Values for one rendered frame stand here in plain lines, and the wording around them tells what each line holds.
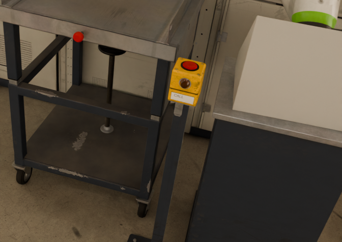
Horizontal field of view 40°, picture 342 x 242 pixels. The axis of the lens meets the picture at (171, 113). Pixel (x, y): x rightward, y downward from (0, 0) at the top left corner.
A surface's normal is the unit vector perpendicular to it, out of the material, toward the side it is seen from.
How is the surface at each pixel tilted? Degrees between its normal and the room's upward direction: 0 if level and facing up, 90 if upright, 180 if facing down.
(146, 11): 0
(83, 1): 0
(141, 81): 90
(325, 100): 90
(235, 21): 90
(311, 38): 90
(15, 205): 0
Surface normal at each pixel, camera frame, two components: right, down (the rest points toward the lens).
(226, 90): 0.14, -0.80
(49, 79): -0.23, 0.55
